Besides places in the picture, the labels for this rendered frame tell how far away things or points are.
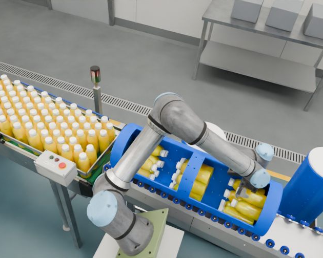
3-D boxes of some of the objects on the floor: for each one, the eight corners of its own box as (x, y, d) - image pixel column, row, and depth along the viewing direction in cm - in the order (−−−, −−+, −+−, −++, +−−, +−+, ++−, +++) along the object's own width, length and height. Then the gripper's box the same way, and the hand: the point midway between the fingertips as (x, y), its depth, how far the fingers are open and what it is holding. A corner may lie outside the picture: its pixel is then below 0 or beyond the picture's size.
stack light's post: (105, 180, 281) (97, 89, 203) (102, 178, 282) (92, 87, 204) (107, 177, 284) (100, 86, 205) (104, 175, 285) (96, 84, 206)
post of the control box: (79, 249, 235) (58, 177, 163) (75, 246, 236) (52, 174, 164) (82, 244, 237) (63, 172, 166) (78, 242, 238) (57, 169, 167)
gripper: (262, 184, 130) (247, 208, 145) (267, 165, 138) (253, 189, 154) (243, 176, 132) (230, 200, 148) (250, 157, 140) (237, 182, 156)
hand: (237, 191), depth 150 cm, fingers open, 5 cm apart
